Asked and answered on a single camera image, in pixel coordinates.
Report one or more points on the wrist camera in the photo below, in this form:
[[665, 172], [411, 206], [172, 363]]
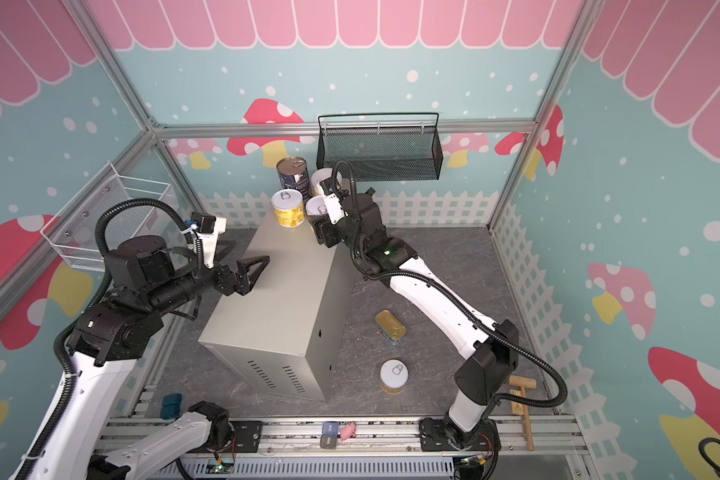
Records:
[[332, 202], [206, 229]]

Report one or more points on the wooden toy hammer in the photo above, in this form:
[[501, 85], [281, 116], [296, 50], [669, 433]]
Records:
[[520, 387]]

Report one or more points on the dark blue tall can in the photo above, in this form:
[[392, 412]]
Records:
[[293, 174]]

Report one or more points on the gold sardine tin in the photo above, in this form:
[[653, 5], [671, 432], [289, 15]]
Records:
[[390, 326]]

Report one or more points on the teal small object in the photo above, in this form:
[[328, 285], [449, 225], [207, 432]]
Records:
[[171, 406]]

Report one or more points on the yellow can white lid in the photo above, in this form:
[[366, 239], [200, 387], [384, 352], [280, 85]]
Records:
[[316, 180]]

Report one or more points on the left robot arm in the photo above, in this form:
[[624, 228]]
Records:
[[144, 281]]

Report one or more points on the green circuit board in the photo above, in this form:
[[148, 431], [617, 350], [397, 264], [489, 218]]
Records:
[[219, 467]]

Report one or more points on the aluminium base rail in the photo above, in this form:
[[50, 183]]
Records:
[[389, 447]]

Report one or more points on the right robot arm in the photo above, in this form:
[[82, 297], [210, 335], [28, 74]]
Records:
[[490, 349]]

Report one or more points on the grey metal cabinet counter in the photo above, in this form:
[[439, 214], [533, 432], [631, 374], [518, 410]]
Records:
[[284, 336]]

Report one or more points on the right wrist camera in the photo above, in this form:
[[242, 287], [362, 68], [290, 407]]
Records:
[[332, 202]]

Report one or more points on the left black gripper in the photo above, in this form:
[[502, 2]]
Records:
[[243, 282]]

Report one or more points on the grey small block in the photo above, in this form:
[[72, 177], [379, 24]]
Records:
[[329, 435]]

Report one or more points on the pink small object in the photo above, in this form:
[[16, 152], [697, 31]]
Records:
[[347, 431]]

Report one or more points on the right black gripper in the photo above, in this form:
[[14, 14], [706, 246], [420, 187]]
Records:
[[327, 228]]

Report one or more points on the yellow can pull-tab lid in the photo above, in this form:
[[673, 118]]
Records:
[[288, 205], [393, 376], [316, 209]]

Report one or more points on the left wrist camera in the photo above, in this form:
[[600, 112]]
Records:
[[206, 229]]

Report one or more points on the black wire mesh basket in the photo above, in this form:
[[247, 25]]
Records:
[[396, 146]]

